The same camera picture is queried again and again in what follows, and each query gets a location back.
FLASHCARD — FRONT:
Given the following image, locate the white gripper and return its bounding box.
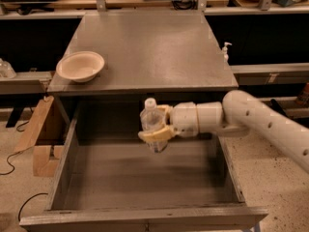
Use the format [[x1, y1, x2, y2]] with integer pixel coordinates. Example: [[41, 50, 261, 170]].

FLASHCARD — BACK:
[[138, 102, 199, 143]]

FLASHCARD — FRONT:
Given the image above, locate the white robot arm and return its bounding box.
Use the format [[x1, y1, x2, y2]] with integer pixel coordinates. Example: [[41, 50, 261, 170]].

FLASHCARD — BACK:
[[138, 90, 309, 172]]

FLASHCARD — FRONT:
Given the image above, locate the leaning wooden board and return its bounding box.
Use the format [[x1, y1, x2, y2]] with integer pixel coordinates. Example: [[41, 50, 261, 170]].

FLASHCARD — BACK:
[[14, 96, 54, 153]]

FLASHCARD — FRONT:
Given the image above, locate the open grey top drawer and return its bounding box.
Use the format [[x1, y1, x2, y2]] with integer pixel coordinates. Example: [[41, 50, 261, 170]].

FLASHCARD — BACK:
[[20, 101, 267, 232]]

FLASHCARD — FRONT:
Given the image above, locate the clear plastic water bottle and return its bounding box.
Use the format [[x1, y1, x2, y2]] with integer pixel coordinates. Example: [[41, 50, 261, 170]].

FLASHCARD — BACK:
[[140, 98, 167, 153]]

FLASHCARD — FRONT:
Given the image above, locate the white pump dispenser bottle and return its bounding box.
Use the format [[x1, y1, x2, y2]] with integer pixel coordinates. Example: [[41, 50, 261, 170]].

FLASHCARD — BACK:
[[222, 42, 232, 63]]

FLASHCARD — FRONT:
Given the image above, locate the black floor cable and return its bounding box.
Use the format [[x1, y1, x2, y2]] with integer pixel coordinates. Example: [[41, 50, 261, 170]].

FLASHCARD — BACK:
[[0, 121, 31, 177]]

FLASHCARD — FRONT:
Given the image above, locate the white paper bowl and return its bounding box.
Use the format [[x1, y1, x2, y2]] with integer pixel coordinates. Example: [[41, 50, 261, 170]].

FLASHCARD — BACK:
[[56, 51, 105, 83]]

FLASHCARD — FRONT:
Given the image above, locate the grey wooden cabinet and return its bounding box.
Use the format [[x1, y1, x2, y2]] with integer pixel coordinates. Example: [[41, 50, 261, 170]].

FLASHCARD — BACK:
[[46, 10, 239, 124]]

